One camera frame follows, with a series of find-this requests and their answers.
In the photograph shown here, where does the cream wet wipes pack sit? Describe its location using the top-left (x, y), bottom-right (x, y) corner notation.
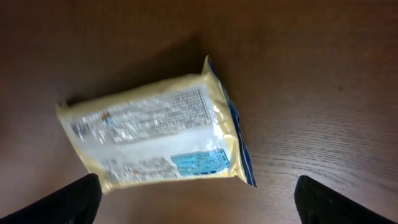
top-left (56, 57), bottom-right (256, 193)

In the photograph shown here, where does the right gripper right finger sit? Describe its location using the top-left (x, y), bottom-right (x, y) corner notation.
top-left (294, 175), bottom-right (397, 224)

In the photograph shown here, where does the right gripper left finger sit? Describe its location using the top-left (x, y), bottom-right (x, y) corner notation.
top-left (1, 174), bottom-right (102, 224)

